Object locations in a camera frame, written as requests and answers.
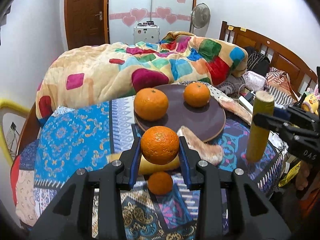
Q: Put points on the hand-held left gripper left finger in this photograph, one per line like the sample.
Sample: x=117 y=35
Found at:
x=134 y=158

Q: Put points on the yellow bamboo tube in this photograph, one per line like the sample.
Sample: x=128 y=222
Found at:
x=260 y=140

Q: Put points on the pink patterned pillow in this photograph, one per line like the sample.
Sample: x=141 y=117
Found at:
x=255 y=80

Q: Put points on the yellow banana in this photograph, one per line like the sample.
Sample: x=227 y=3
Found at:
x=146 y=168

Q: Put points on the small orange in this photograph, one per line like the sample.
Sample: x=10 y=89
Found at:
x=160 y=183

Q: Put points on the striped cloth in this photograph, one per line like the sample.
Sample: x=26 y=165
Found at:
x=281 y=85

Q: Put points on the furry beige cloth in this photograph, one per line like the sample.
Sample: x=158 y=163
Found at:
x=205 y=148

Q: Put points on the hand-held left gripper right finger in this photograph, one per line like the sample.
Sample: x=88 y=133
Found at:
x=185 y=162

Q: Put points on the yellow plush toy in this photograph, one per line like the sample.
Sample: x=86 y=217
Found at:
x=311 y=101

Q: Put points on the person's right hand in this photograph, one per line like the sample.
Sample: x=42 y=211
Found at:
x=303 y=178

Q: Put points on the standing fan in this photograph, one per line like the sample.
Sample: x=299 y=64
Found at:
x=200 y=15

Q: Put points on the brown round plate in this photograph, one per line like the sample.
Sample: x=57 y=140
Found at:
x=197 y=120

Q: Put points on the wooden headboard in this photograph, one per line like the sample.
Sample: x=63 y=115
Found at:
x=280 y=47

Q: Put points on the large orange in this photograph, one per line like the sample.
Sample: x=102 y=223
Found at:
x=151 y=103
x=196 y=94
x=160 y=145

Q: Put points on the brown wooden door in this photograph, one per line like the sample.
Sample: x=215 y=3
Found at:
x=85 y=12

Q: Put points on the white appliance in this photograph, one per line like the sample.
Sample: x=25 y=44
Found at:
x=146 y=33

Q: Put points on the peach fuzzy slipper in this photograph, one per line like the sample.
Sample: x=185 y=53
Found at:
x=236 y=108

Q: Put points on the yellow plastic packet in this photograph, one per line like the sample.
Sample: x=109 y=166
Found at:
x=290 y=175

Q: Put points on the yellow chair frame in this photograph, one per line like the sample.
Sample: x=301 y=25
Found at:
x=10 y=106

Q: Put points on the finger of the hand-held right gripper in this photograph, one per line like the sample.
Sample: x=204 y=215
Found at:
x=267 y=123
x=281 y=112

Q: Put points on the wall socket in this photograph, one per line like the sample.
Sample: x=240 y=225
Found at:
x=11 y=131

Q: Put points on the black bag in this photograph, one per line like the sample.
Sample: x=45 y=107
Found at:
x=257 y=61

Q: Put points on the white power strip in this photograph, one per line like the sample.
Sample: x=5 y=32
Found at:
x=246 y=103

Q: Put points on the colourful patchwork blanket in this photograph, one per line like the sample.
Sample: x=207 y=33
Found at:
x=100 y=72

